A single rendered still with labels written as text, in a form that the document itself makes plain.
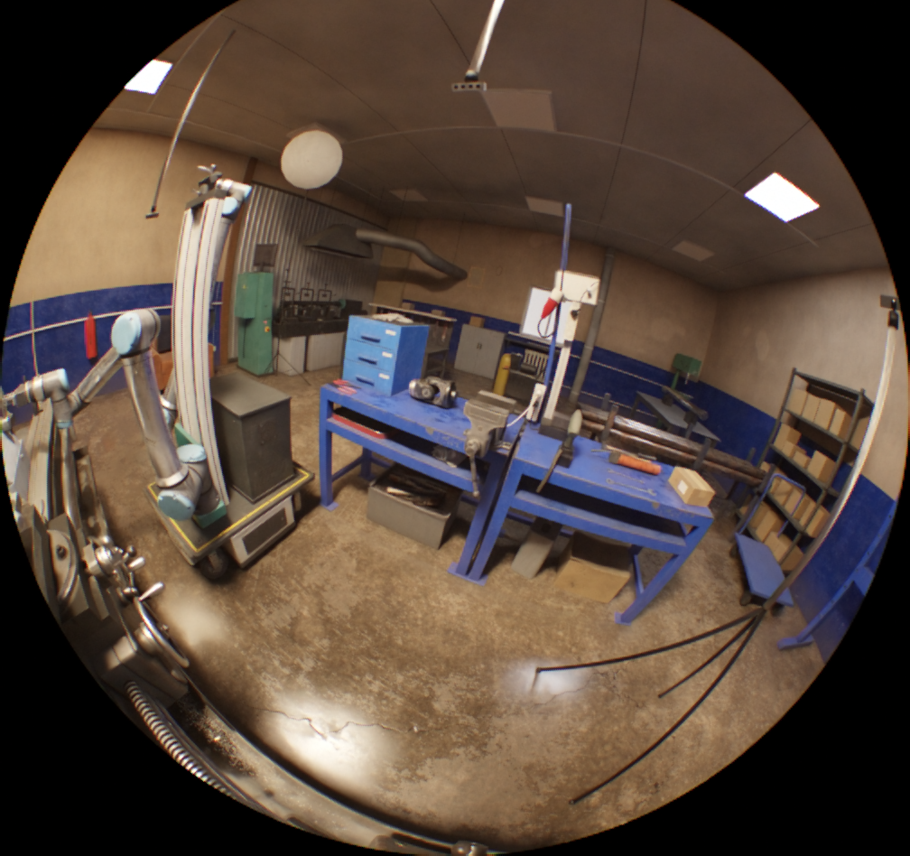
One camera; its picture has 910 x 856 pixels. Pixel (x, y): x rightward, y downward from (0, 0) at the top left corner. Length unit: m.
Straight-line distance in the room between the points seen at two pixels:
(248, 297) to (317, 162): 2.00
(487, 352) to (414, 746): 6.11
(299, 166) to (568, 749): 4.89
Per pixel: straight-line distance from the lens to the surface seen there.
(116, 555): 0.86
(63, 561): 0.82
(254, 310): 4.52
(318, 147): 3.75
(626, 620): 2.06
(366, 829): 1.05
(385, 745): 1.43
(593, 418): 2.66
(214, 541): 1.56
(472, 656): 1.58
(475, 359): 6.34
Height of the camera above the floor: 1.43
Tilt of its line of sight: 19 degrees down
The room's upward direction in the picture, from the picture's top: 12 degrees clockwise
